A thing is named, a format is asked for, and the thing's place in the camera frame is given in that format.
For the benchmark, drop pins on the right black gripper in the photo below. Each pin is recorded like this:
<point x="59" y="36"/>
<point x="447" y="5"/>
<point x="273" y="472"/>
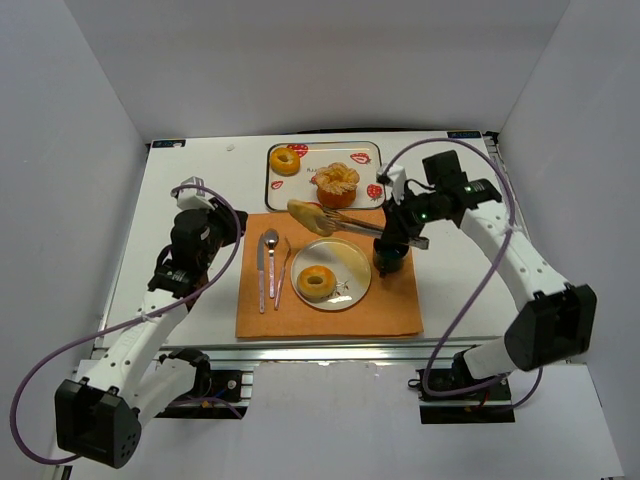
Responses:
<point x="395" y="232"/>

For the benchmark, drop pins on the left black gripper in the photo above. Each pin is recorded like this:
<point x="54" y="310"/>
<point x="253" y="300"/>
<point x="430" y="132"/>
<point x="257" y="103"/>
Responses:
<point x="228" y="220"/>

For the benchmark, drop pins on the oval beige bread roll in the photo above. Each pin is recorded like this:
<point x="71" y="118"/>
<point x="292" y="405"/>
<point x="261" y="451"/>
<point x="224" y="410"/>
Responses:
<point x="310" y="216"/>

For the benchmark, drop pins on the metal serving tongs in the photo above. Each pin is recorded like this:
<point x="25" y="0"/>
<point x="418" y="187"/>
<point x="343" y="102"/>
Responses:
<point x="334" y="221"/>

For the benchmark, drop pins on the pale glazed ring donut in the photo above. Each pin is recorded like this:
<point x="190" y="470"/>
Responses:
<point x="316" y="282"/>

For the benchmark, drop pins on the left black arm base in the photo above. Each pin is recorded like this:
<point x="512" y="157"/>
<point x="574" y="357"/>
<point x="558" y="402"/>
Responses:
<point x="215" y="394"/>

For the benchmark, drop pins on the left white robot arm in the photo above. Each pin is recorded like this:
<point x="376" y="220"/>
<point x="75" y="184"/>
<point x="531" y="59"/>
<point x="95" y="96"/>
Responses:
<point x="101" y="416"/>

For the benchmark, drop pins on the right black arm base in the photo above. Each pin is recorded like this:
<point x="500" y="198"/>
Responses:
<point x="450" y="396"/>

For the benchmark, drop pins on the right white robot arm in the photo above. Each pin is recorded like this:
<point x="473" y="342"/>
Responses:
<point x="554" y="317"/>

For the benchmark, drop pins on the dark green mug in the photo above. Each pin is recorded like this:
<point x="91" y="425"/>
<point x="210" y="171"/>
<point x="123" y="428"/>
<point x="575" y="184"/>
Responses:
<point x="388" y="258"/>

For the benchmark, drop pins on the strawberry pattern tray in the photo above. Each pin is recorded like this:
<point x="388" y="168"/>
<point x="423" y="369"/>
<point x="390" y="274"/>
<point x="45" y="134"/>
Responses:
<point x="363" y="156"/>

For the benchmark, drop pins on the orange cloth placemat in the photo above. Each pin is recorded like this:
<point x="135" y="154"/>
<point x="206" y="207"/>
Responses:
<point x="389" y="308"/>

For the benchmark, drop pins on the coconut topped bundt cake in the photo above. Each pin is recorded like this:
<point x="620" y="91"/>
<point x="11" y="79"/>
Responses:
<point x="336" y="185"/>

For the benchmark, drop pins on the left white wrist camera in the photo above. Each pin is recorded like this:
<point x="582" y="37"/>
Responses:
<point x="189" y="194"/>

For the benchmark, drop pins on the pink handled knife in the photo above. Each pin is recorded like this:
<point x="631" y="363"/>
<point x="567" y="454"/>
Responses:
<point x="260" y="268"/>

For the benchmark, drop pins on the pink handled spoon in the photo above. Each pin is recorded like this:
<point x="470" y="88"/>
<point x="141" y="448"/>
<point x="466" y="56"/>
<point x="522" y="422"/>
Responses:
<point x="271" y="239"/>

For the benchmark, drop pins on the pink handled fork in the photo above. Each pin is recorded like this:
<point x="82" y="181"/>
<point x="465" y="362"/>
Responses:
<point x="281" y="278"/>

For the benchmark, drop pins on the orange ring donut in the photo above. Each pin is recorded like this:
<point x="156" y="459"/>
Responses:
<point x="284" y="161"/>

